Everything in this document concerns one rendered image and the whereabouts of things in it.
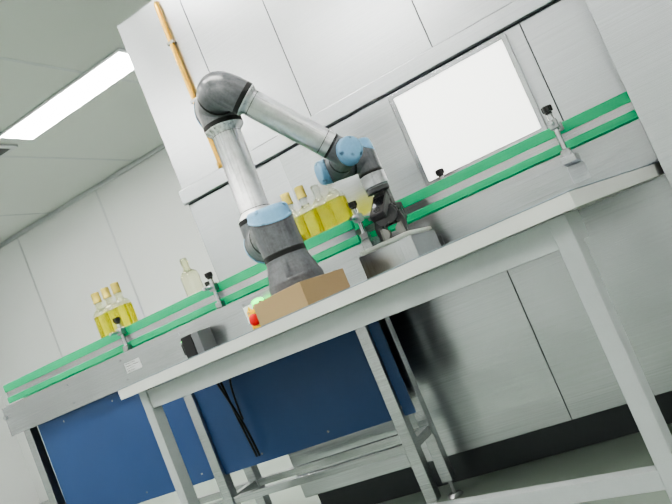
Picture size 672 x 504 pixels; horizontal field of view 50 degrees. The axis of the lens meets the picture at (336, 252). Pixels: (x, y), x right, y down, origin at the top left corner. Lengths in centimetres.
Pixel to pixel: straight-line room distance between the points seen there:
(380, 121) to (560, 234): 119
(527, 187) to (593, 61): 46
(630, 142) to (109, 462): 219
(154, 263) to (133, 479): 411
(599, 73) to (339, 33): 89
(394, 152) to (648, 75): 89
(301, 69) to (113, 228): 471
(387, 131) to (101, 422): 156
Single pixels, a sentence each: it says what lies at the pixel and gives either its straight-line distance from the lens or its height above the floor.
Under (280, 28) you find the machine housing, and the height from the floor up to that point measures 174.
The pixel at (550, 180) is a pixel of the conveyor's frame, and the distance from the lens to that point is 217.
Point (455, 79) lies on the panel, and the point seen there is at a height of 126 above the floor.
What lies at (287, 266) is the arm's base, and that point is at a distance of 184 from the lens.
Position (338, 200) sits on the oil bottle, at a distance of 240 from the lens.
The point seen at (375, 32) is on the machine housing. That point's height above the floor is 155.
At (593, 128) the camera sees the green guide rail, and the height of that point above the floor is 91.
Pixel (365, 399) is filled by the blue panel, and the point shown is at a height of 42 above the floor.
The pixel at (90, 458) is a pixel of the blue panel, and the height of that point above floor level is 55.
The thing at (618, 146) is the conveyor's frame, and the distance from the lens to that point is 216.
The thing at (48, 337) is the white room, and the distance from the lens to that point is 796.
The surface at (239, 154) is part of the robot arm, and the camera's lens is 206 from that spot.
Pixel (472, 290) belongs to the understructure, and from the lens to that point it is 246.
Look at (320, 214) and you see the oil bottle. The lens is 244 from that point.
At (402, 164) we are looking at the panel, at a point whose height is 109.
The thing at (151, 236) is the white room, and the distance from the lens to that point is 689.
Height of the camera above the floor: 70
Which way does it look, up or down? 5 degrees up
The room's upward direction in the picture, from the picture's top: 23 degrees counter-clockwise
